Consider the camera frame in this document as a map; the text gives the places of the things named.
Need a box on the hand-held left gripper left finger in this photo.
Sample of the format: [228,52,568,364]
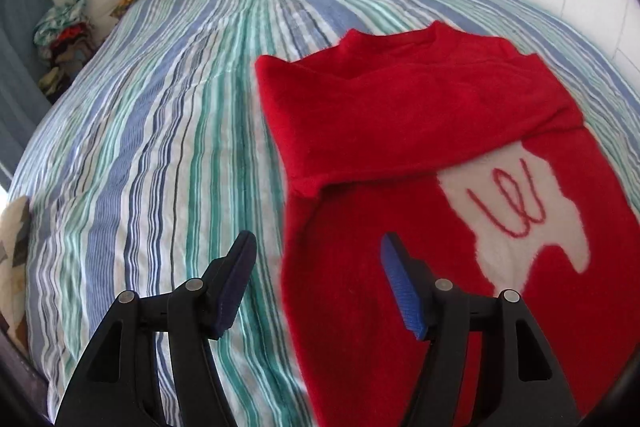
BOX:
[54,230,258,427]

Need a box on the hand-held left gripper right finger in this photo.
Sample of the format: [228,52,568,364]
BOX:
[380,232,583,427]

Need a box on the red sweater with white rabbit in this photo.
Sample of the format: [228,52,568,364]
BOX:
[255,21,640,427]

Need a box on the pile of colourful clothes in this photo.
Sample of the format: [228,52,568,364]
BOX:
[32,0,93,92]

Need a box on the striped blue green bedspread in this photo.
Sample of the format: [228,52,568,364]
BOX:
[10,0,640,427]

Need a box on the beige patterned cushion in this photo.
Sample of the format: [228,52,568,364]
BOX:
[0,196,32,338]

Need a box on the blue curtain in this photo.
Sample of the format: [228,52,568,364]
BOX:
[0,0,56,178]

